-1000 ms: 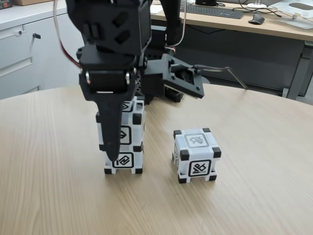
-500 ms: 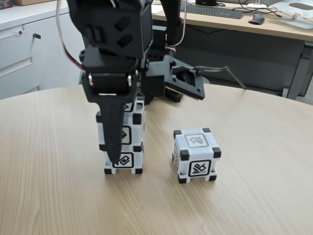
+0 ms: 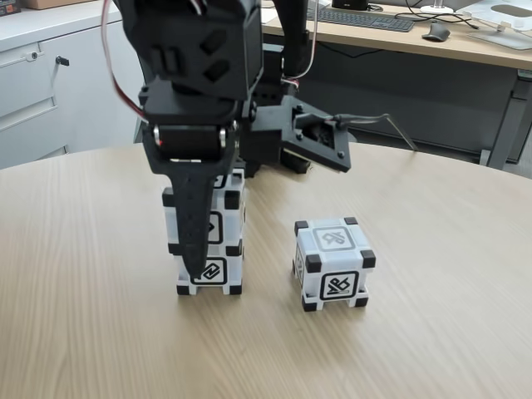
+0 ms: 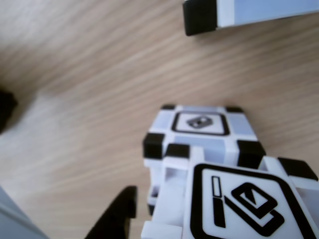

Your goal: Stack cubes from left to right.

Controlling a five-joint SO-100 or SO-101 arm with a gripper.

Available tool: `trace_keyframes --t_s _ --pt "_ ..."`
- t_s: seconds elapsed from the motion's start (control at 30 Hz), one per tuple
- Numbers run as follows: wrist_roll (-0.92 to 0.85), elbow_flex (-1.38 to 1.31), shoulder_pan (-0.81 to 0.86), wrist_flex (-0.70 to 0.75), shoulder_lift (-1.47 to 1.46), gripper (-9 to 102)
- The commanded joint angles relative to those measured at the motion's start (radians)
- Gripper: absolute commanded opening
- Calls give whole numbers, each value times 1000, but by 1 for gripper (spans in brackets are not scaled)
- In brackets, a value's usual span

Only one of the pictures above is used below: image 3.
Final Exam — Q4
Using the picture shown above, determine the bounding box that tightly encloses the black keyboard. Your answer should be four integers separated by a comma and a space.
318, 8, 416, 33

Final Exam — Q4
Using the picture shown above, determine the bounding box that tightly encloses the white cube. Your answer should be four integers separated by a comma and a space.
161, 168, 246, 257
293, 215, 378, 313
176, 249, 245, 298

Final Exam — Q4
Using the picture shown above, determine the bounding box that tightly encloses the silver laptop stand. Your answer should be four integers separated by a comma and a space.
465, 1, 532, 51

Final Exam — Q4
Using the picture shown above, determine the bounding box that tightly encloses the brown cardboard box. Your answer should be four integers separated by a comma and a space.
23, 0, 87, 11

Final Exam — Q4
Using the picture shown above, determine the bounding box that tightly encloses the white cube, zigzag bar symbol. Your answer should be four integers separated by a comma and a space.
176, 249, 245, 298

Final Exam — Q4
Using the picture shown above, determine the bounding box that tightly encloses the wooden office desk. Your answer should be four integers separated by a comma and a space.
259, 0, 532, 184

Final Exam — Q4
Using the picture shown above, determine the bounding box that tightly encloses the dark computer mouse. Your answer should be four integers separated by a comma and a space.
421, 22, 452, 42

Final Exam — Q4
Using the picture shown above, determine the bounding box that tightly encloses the black desk cable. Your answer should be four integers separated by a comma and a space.
393, 10, 481, 31

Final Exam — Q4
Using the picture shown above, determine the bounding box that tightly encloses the black desk device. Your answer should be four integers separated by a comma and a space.
331, 0, 370, 12

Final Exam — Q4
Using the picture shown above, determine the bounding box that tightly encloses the white round lamp base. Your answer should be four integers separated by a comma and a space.
418, 0, 457, 14

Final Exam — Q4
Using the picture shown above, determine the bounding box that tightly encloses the black gripper-mounted camera module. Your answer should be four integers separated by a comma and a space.
243, 98, 353, 175

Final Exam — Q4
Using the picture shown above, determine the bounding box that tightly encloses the white cabinet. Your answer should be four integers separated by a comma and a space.
0, 7, 147, 171

